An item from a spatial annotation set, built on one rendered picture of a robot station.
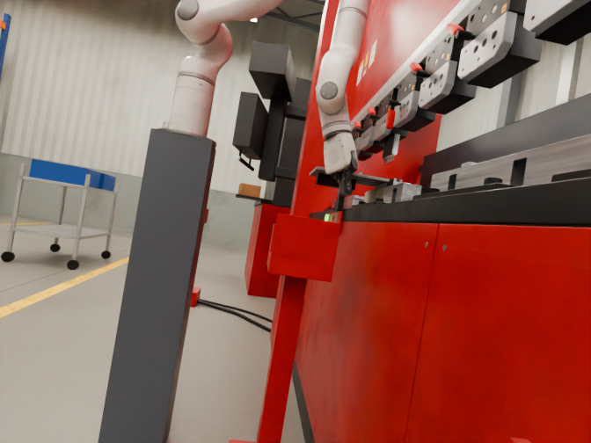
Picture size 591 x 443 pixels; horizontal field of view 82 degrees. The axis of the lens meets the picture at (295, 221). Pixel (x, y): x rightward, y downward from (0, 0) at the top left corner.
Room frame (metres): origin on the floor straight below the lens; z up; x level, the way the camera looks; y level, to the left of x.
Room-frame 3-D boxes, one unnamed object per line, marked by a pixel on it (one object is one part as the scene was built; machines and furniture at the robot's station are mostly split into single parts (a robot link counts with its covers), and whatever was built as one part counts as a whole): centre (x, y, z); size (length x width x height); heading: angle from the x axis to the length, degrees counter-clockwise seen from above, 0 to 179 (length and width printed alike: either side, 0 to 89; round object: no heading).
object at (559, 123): (1.58, -0.80, 1.12); 1.13 x 0.02 x 0.44; 6
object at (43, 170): (3.56, 2.43, 0.92); 0.50 x 0.36 x 0.18; 100
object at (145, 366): (1.10, 0.39, 0.50); 0.18 x 0.18 x 1.00; 10
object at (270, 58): (2.50, 0.32, 1.52); 0.51 x 0.25 x 0.85; 174
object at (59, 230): (3.73, 2.44, 0.47); 0.90 x 0.67 x 0.95; 10
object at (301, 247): (0.95, -0.02, 0.75); 0.20 x 0.16 x 0.18; 6
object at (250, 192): (3.60, 0.52, 1.05); 0.30 x 0.28 x 0.14; 10
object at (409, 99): (1.12, -0.33, 1.26); 0.15 x 0.09 x 0.17; 6
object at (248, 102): (2.46, 0.41, 1.42); 0.45 x 0.12 x 0.36; 174
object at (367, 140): (1.52, -0.29, 1.26); 0.15 x 0.09 x 0.17; 6
